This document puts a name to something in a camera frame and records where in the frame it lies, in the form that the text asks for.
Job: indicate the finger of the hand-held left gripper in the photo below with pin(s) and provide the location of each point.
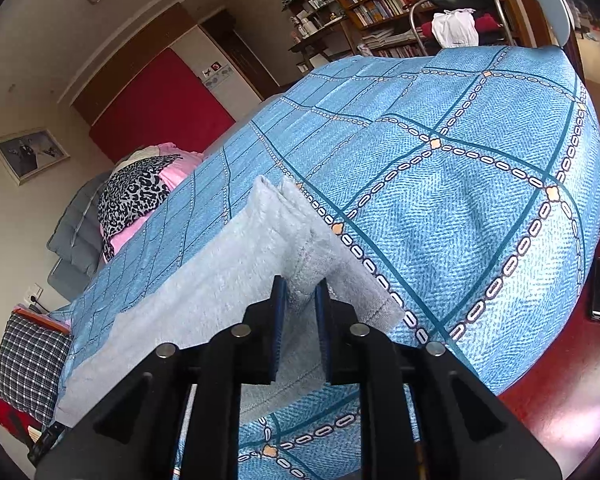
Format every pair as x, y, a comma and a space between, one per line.
45, 442

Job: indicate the red cloth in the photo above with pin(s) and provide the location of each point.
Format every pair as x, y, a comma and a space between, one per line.
486, 22

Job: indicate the checked cloth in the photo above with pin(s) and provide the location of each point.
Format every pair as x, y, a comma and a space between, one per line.
25, 365

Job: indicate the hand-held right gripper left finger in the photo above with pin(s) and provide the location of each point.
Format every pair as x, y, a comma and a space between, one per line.
280, 320

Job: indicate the red blanket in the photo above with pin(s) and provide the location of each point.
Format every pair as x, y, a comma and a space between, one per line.
0, 410

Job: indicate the red wardrobe door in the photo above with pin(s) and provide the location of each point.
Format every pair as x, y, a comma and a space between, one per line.
155, 110

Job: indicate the grey pants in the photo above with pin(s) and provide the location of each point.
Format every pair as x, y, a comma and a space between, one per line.
205, 285

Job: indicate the white wall socket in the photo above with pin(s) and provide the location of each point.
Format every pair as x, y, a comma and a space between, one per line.
34, 294

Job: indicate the wooden bookshelf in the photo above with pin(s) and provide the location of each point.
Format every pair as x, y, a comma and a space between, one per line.
375, 5

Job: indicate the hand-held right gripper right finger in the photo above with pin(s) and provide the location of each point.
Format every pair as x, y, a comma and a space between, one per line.
322, 330

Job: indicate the leopard print pillow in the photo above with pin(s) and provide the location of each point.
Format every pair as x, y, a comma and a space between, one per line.
135, 195

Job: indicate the wall stickers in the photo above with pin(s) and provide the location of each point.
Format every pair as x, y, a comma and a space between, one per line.
217, 76

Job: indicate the dark wooden door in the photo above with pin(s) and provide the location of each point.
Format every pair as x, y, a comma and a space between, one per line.
245, 55

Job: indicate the pink pillow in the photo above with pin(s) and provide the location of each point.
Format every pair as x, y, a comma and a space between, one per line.
177, 170

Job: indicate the small wooden wall shelf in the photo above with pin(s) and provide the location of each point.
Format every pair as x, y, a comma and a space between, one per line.
310, 7

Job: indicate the cream cloth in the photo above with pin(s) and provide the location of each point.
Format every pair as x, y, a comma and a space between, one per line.
137, 156

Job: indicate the white garment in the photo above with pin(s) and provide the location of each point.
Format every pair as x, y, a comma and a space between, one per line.
455, 27

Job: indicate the blue patterned bedspread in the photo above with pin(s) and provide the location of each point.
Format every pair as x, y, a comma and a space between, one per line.
455, 200

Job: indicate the orange folded cloth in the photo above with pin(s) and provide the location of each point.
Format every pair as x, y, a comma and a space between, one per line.
40, 320

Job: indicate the dark wooden desk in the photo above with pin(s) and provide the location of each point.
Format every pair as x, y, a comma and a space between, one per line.
325, 45

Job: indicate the grey padded headboard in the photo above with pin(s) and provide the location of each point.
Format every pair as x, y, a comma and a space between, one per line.
75, 240

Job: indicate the framed wall picture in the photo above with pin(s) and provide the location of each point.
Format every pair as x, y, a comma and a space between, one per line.
30, 152

